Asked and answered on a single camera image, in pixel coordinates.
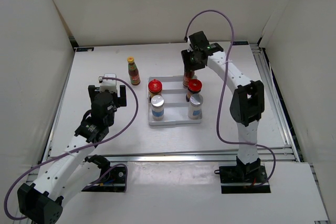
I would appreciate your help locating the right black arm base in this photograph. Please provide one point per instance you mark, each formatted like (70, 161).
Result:
(234, 182)

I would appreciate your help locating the left black corner label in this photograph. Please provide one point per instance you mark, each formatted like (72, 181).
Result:
(85, 49)

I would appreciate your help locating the black corner label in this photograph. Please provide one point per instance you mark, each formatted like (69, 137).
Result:
(85, 49)
(240, 43)

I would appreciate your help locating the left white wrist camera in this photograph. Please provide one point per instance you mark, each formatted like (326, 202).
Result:
(107, 85)

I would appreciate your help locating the white divided organizer tray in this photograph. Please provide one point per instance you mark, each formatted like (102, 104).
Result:
(175, 104)

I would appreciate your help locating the tall yellow-cap sauce bottle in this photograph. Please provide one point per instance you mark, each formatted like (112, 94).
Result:
(188, 76)
(133, 72)

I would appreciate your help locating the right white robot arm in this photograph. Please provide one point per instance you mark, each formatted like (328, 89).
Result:
(248, 101)

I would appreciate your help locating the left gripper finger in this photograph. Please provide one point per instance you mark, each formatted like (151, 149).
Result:
(122, 99)
(93, 92)

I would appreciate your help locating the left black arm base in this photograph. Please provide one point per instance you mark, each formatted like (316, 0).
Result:
(115, 181)

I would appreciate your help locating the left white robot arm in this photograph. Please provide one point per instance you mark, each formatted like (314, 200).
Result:
(76, 169)

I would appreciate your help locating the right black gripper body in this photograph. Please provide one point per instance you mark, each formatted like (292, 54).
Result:
(197, 64)

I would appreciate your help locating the aluminium front rail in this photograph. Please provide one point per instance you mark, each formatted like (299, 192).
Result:
(282, 154)

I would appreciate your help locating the red-lid sauce jar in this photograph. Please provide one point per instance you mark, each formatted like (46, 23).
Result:
(154, 88)
(194, 87)

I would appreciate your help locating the silver-lid white shaker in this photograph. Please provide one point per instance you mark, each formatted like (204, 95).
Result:
(195, 106)
(157, 107)

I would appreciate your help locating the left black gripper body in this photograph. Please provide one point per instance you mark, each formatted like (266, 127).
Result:
(115, 104)

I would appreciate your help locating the right black corner label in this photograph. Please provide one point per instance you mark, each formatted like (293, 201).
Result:
(240, 43)

